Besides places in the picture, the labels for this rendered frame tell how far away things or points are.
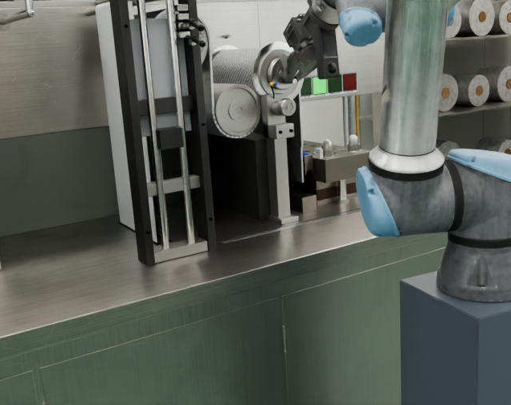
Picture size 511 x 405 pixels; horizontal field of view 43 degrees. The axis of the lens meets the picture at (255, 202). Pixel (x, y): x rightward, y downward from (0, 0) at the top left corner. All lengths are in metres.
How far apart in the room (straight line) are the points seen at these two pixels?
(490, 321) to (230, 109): 0.77
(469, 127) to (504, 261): 5.08
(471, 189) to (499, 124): 5.42
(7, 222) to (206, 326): 0.65
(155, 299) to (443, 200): 0.52
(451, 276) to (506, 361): 0.15
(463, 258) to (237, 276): 0.42
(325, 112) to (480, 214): 4.01
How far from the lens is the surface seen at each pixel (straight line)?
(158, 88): 1.33
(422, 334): 1.18
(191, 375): 1.30
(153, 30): 1.33
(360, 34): 1.28
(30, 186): 1.71
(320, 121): 5.00
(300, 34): 1.46
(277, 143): 1.54
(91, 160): 1.74
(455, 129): 6.03
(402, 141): 0.99
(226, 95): 1.51
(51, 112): 1.70
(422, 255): 1.59
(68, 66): 1.71
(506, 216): 1.09
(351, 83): 2.13
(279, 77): 1.56
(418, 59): 0.96
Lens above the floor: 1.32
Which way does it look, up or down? 14 degrees down
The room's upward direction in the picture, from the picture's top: 4 degrees counter-clockwise
